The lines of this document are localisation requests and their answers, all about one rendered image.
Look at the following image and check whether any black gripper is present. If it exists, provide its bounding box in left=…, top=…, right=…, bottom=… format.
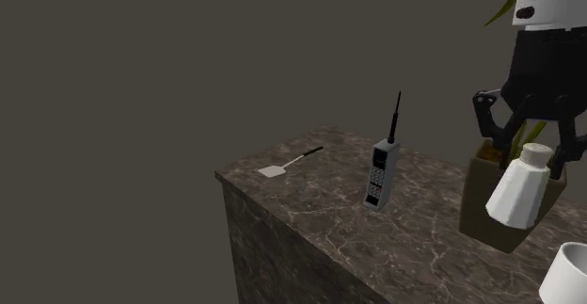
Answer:
left=471, top=26, right=587, bottom=182

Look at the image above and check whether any white shaker with grey cap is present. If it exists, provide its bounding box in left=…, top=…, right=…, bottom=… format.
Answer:
left=484, top=142, right=555, bottom=231

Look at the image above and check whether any green plant in olive pot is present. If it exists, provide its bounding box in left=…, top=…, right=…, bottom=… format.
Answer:
left=458, top=0, right=568, bottom=255

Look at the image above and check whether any grey brick phone with antenna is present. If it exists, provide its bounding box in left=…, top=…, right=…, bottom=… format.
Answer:
left=362, top=90, right=404, bottom=213

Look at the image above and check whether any white cup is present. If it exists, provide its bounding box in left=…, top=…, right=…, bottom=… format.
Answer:
left=538, top=241, right=587, bottom=304

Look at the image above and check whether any silver spatula with black handle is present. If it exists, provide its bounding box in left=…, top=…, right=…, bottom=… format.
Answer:
left=257, top=145, right=325, bottom=179

